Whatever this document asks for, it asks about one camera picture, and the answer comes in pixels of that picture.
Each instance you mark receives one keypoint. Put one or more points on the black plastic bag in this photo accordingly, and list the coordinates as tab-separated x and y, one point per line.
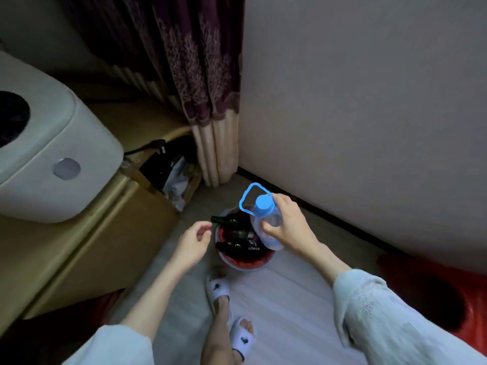
159	167

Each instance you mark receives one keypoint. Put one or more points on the white crumpled plastic bag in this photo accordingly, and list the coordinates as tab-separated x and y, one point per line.
179	186

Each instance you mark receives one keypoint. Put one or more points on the red plastic stool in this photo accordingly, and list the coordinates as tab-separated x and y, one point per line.
399	273

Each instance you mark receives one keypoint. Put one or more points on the person's white left sleeve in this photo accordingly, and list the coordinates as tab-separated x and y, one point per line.
110	347

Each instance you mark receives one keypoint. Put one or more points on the light blue right slipper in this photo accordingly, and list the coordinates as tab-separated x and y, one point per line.
241	342

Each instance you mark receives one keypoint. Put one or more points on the green glass bottle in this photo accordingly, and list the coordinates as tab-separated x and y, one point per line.
228	221
239	248

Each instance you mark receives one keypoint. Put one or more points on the person's right hand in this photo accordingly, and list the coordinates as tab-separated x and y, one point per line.
296	231

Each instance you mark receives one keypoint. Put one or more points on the person's printed right sleeve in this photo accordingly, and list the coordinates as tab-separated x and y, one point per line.
399	323

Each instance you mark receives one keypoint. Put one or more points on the person's left foot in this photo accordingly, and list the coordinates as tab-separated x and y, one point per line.
218	338

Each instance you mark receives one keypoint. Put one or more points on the grey bin with red liner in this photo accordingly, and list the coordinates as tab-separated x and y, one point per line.
243	266

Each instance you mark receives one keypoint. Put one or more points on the person's left forearm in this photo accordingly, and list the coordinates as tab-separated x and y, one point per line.
152	304

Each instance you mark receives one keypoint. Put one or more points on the person's foot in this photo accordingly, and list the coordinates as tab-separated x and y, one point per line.
218	338
246	326

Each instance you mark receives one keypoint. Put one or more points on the striped brown curtain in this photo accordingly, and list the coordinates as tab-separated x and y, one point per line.
198	72

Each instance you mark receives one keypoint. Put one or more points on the beige wooden cabinet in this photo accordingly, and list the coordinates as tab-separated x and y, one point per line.
95	243

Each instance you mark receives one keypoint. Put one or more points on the person's right foot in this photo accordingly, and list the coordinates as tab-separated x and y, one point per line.
246	326

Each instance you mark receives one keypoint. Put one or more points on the light blue slipper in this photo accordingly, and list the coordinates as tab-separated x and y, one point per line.
217	288
241	342

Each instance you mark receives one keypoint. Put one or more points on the person's left hand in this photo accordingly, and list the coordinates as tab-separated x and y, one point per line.
190	247

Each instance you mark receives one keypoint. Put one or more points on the person's right forearm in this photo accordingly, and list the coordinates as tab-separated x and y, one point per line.
327	262

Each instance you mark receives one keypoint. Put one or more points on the light blue left slipper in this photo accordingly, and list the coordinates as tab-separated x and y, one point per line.
217	288

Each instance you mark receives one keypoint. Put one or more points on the white appliance with round hole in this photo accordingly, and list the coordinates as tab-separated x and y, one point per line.
57	121

